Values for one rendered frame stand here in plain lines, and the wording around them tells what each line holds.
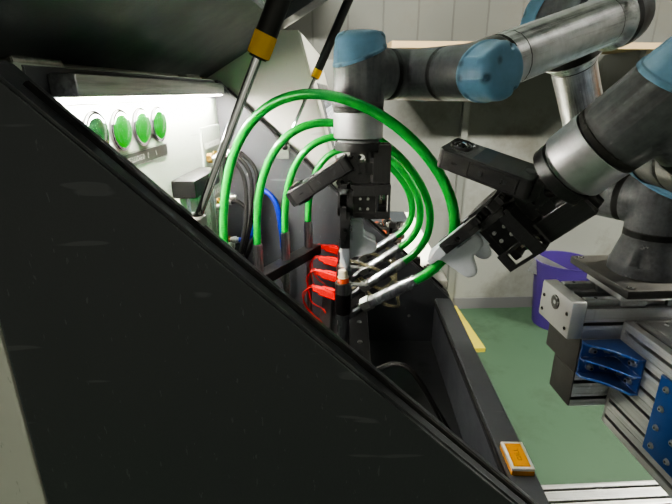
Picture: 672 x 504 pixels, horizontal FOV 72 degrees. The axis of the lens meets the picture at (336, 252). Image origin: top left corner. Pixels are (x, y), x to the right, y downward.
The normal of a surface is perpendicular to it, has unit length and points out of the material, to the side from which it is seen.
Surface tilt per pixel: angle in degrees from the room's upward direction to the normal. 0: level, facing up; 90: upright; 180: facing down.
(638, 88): 76
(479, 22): 90
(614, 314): 90
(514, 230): 103
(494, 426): 0
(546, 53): 95
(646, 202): 90
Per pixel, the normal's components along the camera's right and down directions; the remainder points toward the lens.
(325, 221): -0.03, 0.33
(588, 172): -0.45, 0.59
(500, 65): 0.52, 0.28
